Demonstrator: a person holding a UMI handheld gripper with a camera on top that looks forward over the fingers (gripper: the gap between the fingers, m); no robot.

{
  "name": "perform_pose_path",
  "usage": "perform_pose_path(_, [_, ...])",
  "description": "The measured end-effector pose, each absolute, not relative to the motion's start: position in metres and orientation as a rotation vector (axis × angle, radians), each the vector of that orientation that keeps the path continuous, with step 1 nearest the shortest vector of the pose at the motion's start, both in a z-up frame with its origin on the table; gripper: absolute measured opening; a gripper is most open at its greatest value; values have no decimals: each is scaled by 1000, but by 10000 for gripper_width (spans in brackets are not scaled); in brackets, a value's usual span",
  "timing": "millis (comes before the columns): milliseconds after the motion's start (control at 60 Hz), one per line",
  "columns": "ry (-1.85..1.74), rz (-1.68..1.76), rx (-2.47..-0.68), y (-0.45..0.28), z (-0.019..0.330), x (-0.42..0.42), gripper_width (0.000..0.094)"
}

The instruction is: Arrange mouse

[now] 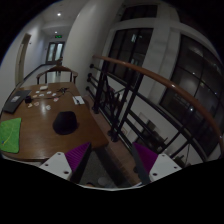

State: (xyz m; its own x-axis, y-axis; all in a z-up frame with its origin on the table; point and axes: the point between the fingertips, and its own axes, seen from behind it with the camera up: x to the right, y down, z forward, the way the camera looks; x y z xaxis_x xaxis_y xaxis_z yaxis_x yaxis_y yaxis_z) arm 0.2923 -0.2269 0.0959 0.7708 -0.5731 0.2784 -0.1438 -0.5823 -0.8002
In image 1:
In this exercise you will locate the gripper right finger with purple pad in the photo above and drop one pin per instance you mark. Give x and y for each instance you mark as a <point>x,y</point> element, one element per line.
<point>151,166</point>

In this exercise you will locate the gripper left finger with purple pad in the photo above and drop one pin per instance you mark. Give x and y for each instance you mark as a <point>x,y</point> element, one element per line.
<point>71,165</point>

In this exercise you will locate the black hat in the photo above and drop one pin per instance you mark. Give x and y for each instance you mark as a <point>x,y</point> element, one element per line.
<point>65,123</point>

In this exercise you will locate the wooden handrail with black railing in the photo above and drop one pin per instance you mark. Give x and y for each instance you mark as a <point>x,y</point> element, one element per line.
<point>118,87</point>

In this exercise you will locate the white notepad with pen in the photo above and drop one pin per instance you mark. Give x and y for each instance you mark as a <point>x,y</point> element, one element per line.
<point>78,100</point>

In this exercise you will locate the green cloth mat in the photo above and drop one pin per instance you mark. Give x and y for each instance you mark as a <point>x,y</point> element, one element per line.
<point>10,135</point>

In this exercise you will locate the black laptop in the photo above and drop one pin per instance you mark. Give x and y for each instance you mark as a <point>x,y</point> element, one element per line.
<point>14,101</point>

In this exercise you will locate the wooden chair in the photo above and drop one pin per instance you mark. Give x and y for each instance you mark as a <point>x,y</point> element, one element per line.
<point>57,69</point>

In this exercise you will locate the double door at corridor end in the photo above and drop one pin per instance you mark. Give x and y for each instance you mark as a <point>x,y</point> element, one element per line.
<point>54,52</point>

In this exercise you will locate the green exit sign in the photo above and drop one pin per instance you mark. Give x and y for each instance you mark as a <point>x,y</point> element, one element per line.
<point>58,36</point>

